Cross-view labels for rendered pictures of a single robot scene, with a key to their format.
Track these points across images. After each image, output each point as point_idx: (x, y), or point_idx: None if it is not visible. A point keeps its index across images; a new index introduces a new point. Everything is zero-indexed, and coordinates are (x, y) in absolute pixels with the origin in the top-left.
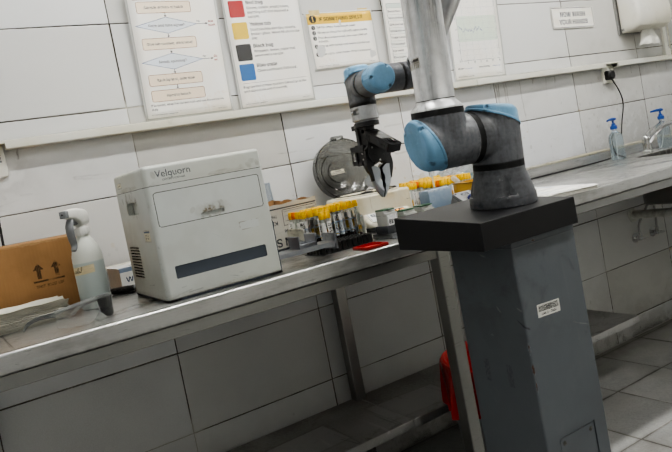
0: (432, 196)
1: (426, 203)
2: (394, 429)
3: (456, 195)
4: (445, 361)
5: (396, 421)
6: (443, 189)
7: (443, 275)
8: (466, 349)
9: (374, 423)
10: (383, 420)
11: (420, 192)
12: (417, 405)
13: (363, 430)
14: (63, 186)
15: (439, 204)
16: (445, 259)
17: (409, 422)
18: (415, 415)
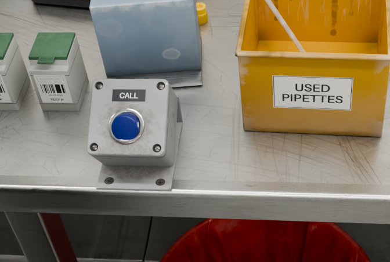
0: (107, 22)
1: (68, 43)
2: (101, 260)
3: (96, 93)
4: (195, 240)
5: (123, 243)
6: (157, 7)
7: (22, 241)
8: (281, 221)
9: (104, 220)
10: (118, 224)
11: None
12: (189, 227)
13: (77, 224)
14: None
15: (134, 42)
16: (26, 219)
17: (133, 261)
18: (156, 253)
